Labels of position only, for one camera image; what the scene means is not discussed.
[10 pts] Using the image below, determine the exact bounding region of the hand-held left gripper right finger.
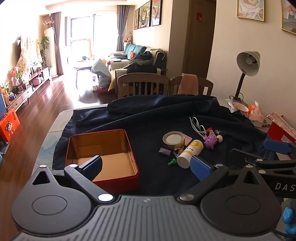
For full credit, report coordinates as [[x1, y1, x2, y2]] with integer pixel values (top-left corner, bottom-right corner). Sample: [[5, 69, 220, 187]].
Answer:
[[177, 155, 267, 203]]

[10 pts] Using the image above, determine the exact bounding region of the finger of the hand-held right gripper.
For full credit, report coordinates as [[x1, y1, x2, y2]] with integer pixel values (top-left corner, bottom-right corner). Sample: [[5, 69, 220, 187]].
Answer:
[[228, 149, 296, 173], [263, 138, 296, 155]]

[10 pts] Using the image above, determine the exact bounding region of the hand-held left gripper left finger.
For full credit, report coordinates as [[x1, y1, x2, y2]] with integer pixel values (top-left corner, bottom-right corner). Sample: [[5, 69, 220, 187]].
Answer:
[[28, 155, 114, 205]]

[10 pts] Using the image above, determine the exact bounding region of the white yellow bottle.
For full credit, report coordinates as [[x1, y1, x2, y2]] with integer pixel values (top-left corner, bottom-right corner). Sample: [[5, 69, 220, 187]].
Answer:
[[177, 140, 204, 169]]

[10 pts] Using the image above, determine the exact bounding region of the red tin box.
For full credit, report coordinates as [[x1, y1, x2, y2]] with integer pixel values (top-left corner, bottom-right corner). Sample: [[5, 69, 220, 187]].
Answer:
[[65, 129, 140, 194]]

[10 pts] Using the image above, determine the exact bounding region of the purple toy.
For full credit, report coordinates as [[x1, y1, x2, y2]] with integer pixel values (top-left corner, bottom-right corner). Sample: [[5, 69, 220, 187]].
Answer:
[[203, 135, 220, 149]]

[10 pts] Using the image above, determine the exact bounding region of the round metal lid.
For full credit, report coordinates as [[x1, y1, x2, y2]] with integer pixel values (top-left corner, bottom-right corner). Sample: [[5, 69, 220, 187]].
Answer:
[[162, 131, 185, 150]]

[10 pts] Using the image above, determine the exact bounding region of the person's right hand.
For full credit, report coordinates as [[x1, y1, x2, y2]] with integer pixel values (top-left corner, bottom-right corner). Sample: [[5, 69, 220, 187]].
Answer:
[[283, 206, 296, 235]]

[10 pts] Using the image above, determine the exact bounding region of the red patterned box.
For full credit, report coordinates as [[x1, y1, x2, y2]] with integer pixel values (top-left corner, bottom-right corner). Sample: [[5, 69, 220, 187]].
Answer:
[[266, 112, 296, 143]]

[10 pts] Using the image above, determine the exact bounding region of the orange tissue packet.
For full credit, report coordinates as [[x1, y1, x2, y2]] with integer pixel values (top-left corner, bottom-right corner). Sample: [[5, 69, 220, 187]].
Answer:
[[247, 101, 264, 127]]

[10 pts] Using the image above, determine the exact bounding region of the white bowl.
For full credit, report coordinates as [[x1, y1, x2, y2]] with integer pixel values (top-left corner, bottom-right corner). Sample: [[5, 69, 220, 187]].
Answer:
[[231, 101, 249, 114]]

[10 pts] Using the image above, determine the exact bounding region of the dark blue cloth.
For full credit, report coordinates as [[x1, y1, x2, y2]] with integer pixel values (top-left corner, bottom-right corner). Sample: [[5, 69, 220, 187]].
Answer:
[[52, 94, 275, 197]]

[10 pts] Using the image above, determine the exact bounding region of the wooden chair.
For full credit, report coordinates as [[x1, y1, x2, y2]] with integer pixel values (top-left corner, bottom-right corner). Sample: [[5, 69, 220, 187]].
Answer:
[[170, 75, 214, 96], [117, 73, 171, 99]]

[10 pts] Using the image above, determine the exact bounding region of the pink towel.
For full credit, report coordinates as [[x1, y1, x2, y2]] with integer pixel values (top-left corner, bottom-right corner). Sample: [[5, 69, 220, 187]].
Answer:
[[178, 73, 199, 95]]

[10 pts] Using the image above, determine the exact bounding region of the grey desk lamp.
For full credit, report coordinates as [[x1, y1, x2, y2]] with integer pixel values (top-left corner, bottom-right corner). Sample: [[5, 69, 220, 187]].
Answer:
[[225, 51, 261, 104]]

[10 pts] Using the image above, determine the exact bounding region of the orange gift box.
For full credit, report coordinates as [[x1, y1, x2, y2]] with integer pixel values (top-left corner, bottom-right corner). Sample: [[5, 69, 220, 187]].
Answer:
[[0, 109, 21, 142]]

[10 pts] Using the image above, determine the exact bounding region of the white blue bag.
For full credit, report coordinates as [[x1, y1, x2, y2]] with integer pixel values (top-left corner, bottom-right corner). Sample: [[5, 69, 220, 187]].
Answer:
[[91, 59, 111, 88]]

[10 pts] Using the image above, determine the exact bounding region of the wooden tv cabinet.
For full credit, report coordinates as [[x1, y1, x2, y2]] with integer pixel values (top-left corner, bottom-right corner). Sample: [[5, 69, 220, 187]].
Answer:
[[6, 67, 52, 112]]

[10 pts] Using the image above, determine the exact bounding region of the coffee table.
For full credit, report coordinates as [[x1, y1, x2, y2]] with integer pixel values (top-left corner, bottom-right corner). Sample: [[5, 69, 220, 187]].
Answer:
[[74, 59, 97, 70]]

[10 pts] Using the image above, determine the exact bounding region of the black cabinet blue panel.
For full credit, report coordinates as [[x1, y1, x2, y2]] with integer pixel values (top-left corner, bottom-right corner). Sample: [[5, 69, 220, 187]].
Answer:
[[0, 94, 7, 116]]

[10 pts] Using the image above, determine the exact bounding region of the black coat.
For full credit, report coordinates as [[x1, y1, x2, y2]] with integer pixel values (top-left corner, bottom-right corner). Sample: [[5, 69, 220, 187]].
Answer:
[[126, 51, 158, 75]]

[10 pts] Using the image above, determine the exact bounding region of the beige sofa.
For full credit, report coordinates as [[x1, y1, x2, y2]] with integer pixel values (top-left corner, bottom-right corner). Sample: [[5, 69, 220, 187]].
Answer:
[[108, 49, 167, 92]]

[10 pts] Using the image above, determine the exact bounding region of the brown door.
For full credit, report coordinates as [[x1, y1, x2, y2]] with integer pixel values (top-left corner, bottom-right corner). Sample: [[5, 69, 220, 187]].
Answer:
[[183, 0, 216, 79]]

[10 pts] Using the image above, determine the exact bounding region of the pink flower arrangement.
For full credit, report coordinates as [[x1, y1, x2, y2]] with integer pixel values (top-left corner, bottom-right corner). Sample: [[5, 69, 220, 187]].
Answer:
[[8, 66, 23, 86]]

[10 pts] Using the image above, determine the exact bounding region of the white floor air conditioner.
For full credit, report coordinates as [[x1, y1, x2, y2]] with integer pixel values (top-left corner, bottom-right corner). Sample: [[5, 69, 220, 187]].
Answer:
[[44, 27, 57, 77]]

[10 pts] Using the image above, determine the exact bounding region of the teal sofa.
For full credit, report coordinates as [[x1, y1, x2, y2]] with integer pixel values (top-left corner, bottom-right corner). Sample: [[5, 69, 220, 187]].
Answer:
[[116, 44, 147, 58]]

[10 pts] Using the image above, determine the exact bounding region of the grey curtain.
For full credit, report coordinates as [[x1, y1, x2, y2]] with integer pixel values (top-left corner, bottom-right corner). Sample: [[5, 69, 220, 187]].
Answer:
[[51, 13, 64, 76], [116, 5, 131, 52]]

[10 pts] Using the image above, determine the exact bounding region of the gold framed picture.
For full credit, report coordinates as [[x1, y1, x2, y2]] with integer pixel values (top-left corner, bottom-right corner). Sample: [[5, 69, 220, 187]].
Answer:
[[236, 0, 265, 23], [281, 0, 296, 36]]

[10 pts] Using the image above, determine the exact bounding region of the green potted plant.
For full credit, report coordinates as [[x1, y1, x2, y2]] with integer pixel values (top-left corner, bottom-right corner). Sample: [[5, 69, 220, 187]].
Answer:
[[40, 36, 52, 68]]

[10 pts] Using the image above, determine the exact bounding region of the printed hanging cloth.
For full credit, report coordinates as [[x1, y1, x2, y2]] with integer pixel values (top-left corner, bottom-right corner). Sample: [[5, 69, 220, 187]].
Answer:
[[17, 36, 43, 70]]

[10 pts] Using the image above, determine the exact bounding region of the white cable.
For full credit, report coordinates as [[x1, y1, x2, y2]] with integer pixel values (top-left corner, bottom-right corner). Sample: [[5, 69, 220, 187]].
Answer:
[[190, 117, 207, 137]]

